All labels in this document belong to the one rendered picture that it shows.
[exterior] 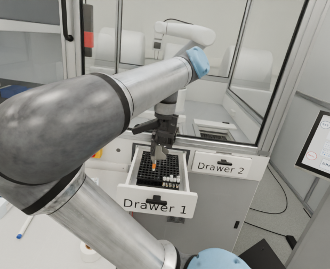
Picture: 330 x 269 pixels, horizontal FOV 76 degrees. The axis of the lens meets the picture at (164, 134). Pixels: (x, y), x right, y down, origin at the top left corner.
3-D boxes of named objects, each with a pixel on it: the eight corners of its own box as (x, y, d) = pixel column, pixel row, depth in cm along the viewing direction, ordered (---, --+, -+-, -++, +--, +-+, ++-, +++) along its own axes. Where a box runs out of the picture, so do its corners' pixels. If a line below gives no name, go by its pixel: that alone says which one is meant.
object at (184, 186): (188, 211, 80) (191, 199, 78) (121, 203, 80) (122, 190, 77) (183, 157, 117) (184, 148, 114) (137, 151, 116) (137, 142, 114)
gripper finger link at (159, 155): (163, 169, 80) (167, 148, 76) (149, 166, 81) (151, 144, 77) (165, 166, 83) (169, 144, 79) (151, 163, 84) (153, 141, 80)
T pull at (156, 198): (167, 206, 73) (167, 203, 72) (145, 203, 72) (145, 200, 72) (167, 198, 76) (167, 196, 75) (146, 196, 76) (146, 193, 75)
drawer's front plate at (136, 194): (192, 218, 79) (198, 196, 75) (115, 209, 79) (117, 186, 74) (192, 215, 81) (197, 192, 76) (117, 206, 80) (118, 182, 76)
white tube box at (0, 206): (0, 220, 75) (-3, 209, 73) (-26, 218, 74) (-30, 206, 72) (22, 196, 86) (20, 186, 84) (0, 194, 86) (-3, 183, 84)
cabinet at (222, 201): (225, 275, 145) (263, 181, 112) (75, 258, 142) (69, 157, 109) (205, 186, 232) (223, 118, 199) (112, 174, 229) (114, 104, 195)
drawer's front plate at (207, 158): (246, 177, 109) (252, 159, 105) (191, 171, 109) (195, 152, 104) (245, 175, 111) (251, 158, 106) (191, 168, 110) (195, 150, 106)
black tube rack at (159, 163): (177, 195, 87) (179, 183, 85) (135, 190, 87) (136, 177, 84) (176, 166, 108) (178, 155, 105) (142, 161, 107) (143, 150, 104)
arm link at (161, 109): (152, 101, 70) (158, 96, 78) (151, 114, 72) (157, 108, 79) (174, 105, 69) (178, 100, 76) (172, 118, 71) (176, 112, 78)
